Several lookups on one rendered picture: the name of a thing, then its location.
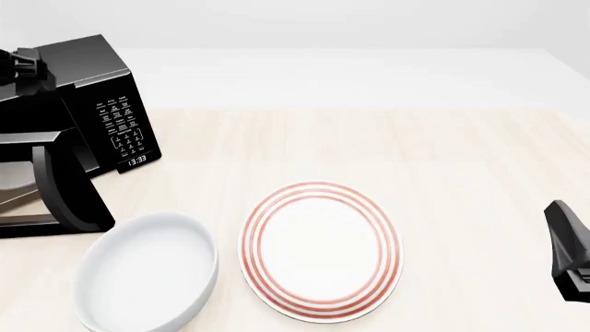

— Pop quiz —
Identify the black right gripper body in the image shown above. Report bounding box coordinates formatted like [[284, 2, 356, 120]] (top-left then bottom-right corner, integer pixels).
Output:
[[552, 266, 590, 302]]

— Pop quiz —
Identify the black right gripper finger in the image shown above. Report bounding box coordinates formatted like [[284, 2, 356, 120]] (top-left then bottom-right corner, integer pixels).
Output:
[[543, 199, 590, 278]]

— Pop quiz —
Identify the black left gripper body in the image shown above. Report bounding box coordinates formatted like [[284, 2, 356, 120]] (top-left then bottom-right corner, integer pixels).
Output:
[[7, 47, 51, 81]]

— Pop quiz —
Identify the black microwave oven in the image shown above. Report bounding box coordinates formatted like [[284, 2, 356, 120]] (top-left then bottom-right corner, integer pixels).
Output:
[[0, 33, 163, 181]]

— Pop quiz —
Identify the black microwave door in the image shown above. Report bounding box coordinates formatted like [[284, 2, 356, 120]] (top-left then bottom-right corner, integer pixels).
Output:
[[0, 128, 117, 241]]

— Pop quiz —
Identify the white round bowl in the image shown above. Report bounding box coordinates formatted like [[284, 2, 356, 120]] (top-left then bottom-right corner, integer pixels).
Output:
[[72, 210, 220, 332]]

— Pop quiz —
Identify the white plate with red rings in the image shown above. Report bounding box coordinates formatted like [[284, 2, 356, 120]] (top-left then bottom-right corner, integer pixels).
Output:
[[237, 180, 406, 325]]

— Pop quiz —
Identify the black curved door handle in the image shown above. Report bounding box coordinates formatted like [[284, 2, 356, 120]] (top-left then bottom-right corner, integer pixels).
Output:
[[31, 144, 103, 234]]

